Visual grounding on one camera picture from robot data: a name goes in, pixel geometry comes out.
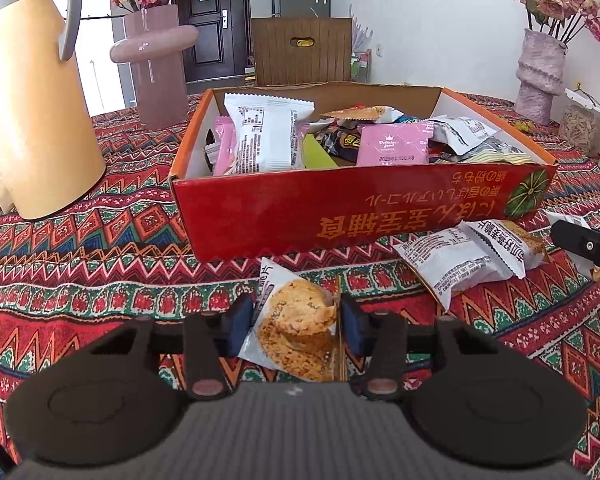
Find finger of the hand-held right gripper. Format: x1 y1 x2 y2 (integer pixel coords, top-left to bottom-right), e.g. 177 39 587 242
550 220 600 283

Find purple textured vase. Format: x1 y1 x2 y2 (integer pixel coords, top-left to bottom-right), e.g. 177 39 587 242
514 27 568 126

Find dark brown door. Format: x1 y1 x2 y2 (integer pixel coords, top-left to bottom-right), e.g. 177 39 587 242
177 0 251 86

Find storage cart with bottles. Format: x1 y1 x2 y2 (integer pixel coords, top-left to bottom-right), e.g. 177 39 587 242
350 49 372 83

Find patterned red tablecloth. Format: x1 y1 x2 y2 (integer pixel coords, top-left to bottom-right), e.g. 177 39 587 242
0 91 600 476

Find white snack packet black print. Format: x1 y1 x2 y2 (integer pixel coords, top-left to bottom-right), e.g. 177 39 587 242
224 92 315 174
392 226 513 312

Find lime green snack packet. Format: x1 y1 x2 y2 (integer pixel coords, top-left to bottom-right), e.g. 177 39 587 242
301 134 340 170

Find brown wooden chair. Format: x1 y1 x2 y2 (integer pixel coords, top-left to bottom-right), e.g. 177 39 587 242
250 16 353 87

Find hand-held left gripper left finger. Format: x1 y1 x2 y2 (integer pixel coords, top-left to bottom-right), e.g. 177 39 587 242
86 292 256 402

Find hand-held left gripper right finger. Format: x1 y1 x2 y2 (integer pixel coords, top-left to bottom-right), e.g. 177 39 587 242
339 292 503 402

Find red cardboard box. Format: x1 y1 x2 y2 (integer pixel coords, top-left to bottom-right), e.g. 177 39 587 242
169 81 560 263

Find beige striped snack packet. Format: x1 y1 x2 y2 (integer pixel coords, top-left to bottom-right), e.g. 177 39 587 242
462 141 538 166

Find clear jar white lid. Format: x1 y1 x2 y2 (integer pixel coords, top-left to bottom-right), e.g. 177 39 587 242
559 87 600 157

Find orange cookie snack packet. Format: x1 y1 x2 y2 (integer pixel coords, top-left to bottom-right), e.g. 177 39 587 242
322 105 406 125

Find yellow thermos jug grey handle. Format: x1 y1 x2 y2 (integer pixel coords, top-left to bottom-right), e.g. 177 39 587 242
0 0 107 221

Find light pink snack packet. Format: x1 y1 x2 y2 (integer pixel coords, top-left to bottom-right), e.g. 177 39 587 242
355 121 435 167

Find fallen yellow petals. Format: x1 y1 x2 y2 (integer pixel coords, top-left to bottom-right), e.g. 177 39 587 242
497 119 536 135

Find pink glass ring vase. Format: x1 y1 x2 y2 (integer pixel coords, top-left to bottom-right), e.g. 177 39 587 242
110 4 200 131

